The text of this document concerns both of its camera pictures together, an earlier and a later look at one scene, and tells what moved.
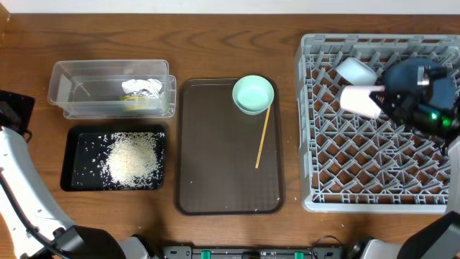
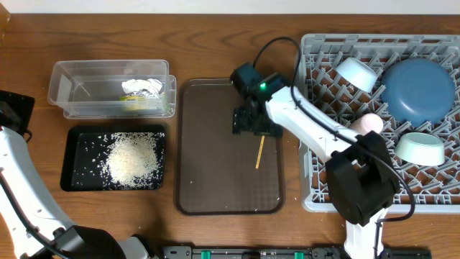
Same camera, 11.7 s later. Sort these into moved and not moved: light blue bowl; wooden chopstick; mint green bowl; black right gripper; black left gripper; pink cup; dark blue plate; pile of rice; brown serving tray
Moved: black right gripper; pink cup; mint green bowl
Not moved: wooden chopstick; dark blue plate; light blue bowl; pile of rice; brown serving tray; black left gripper
